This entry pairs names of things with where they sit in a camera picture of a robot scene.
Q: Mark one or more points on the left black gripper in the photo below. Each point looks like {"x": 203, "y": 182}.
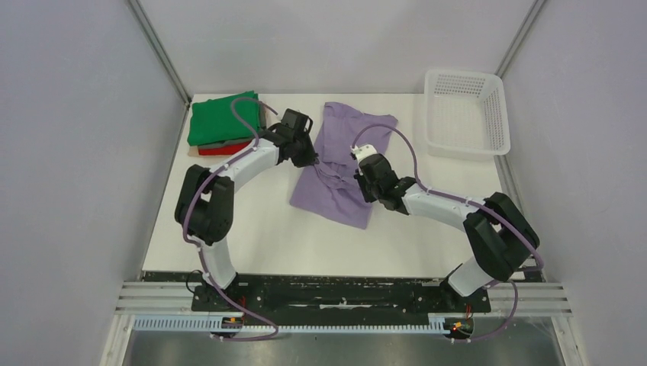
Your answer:
{"x": 310, "y": 158}

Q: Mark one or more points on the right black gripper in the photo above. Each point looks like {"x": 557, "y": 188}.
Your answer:
{"x": 362, "y": 179}

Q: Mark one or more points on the purple t-shirt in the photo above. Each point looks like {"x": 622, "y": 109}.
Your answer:
{"x": 328, "y": 188}

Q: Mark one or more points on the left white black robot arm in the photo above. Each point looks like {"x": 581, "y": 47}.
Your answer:
{"x": 206, "y": 201}

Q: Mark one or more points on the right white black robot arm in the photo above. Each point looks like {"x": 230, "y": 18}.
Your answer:
{"x": 500, "y": 237}

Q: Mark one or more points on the grey folded t-shirt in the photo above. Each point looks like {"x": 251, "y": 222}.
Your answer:
{"x": 252, "y": 116}

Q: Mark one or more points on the red folded t-shirt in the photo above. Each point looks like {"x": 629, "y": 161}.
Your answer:
{"x": 222, "y": 150}

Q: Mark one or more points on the green folded t-shirt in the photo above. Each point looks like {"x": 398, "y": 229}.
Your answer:
{"x": 212, "y": 121}

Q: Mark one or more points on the beige folded t-shirt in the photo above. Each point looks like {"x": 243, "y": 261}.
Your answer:
{"x": 193, "y": 151}

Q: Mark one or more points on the white perforated plastic basket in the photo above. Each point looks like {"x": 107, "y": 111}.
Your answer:
{"x": 465, "y": 115}

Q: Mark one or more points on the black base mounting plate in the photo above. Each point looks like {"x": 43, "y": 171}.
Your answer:
{"x": 288, "y": 300}

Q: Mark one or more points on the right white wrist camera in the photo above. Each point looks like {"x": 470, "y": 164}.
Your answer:
{"x": 360, "y": 153}

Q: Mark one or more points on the aluminium frame rails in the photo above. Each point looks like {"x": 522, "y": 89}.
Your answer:
{"x": 185, "y": 301}

